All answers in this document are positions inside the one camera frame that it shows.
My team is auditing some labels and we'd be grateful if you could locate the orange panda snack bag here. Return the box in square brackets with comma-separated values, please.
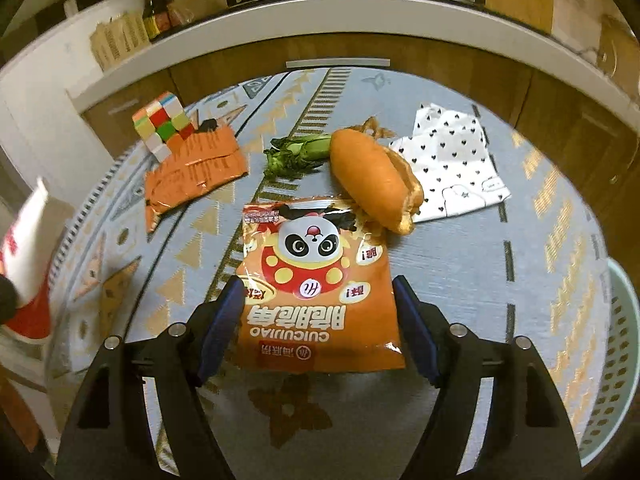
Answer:
[234, 197, 406, 373]

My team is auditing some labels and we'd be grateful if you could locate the bread roll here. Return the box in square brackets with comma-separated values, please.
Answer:
[330, 129, 424, 235]

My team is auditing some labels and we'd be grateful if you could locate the white heart-pattern paper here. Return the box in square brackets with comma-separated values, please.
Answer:
[390, 103, 511, 222]

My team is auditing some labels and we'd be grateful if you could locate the torn orange wrapper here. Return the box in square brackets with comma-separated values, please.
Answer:
[144, 125, 248, 233]

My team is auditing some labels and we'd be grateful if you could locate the green vegetable scrap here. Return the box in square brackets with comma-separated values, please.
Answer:
[264, 133, 331, 180]

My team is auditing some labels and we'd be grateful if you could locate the light green laundry basket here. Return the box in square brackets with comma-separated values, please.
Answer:
[579, 258, 639, 468]

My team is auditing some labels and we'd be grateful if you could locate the rubiks cube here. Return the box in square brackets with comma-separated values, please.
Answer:
[131, 92, 195, 162]

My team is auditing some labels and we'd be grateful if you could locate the patterned grey tablecloth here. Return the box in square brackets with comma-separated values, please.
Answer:
[47, 67, 611, 479]

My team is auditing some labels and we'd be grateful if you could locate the black car key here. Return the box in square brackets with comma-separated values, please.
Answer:
[198, 118, 218, 133]

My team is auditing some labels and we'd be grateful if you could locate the woven beige basket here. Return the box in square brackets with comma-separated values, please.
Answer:
[90, 12, 150, 72]

